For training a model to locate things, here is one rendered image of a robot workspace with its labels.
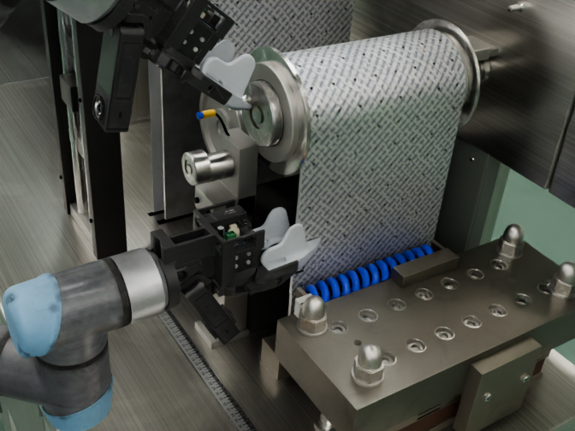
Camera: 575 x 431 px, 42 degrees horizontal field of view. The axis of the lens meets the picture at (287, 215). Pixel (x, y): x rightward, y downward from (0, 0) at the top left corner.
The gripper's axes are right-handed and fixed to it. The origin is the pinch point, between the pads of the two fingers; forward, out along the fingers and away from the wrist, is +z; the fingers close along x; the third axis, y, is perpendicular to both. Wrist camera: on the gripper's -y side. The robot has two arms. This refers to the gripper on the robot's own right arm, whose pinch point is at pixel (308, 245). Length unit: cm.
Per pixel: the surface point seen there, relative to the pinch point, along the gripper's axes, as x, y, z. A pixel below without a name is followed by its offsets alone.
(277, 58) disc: 5.6, 22.4, -2.5
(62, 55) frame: 43.9, 10.3, -15.0
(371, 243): -0.3, -2.8, 10.0
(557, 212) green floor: 94, -110, 196
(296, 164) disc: 0.3, 11.9, -2.6
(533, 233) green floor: 87, -110, 175
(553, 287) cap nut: -16.0, -5.7, 28.1
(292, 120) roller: 0.7, 17.4, -3.4
